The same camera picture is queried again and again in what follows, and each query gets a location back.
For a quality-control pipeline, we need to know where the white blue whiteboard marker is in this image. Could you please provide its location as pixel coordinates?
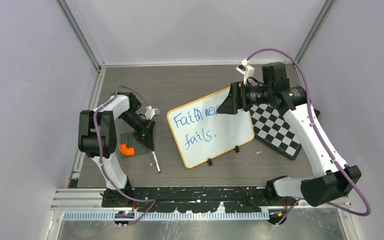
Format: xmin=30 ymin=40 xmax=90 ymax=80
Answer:
xmin=151 ymin=150 xmax=162 ymax=173

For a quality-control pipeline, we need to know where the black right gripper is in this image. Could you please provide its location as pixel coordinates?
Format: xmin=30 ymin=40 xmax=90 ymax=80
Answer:
xmin=217 ymin=80 xmax=273 ymax=114

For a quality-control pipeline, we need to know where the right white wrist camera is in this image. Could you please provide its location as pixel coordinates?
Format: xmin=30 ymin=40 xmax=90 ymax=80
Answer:
xmin=236 ymin=58 xmax=255 ymax=86

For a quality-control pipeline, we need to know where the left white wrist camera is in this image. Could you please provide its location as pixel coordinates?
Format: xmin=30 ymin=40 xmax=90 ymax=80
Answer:
xmin=145 ymin=105 xmax=161 ymax=120

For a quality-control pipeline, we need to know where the aluminium frame rail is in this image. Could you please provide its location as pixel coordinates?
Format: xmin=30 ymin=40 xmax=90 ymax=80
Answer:
xmin=49 ymin=185 xmax=354 ymax=223

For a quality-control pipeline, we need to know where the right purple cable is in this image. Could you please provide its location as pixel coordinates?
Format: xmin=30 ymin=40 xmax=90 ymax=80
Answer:
xmin=246 ymin=48 xmax=372 ymax=226

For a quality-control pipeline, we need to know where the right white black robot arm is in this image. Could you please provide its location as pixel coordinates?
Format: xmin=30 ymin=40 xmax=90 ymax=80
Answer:
xmin=216 ymin=60 xmax=362 ymax=207

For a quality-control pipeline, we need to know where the purple cable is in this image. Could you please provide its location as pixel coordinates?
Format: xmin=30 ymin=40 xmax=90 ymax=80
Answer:
xmin=93 ymin=85 xmax=157 ymax=227
xmin=246 ymin=48 xmax=372 ymax=226

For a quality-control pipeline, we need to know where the yellow framed whiteboard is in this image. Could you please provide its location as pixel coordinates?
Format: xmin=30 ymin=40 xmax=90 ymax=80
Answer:
xmin=166 ymin=87 xmax=255 ymax=169

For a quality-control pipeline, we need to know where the black whiteboard stand clip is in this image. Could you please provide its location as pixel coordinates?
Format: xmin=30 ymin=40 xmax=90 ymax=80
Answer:
xmin=234 ymin=145 xmax=240 ymax=153

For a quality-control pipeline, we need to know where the orange curved block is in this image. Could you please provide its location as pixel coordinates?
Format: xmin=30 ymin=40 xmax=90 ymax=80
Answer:
xmin=118 ymin=143 xmax=135 ymax=157

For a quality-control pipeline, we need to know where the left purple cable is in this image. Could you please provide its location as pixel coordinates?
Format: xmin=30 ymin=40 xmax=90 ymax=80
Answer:
xmin=93 ymin=85 xmax=157 ymax=227

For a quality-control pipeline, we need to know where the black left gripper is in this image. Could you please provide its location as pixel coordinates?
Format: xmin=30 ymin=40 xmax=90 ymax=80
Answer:
xmin=119 ymin=110 xmax=155 ymax=150

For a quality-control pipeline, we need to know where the grey lego baseplate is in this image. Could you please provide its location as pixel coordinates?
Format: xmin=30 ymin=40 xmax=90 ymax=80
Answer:
xmin=118 ymin=132 xmax=150 ymax=159

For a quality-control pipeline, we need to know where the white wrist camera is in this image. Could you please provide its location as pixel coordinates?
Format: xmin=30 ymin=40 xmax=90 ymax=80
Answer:
xmin=145 ymin=105 xmax=161 ymax=120
xmin=236 ymin=58 xmax=255 ymax=86

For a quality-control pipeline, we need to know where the black white chessboard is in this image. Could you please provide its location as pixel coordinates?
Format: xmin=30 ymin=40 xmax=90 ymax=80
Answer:
xmin=250 ymin=104 xmax=302 ymax=160

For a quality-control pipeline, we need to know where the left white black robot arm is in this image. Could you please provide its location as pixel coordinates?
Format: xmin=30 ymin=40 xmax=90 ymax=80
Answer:
xmin=78 ymin=92 xmax=159 ymax=207

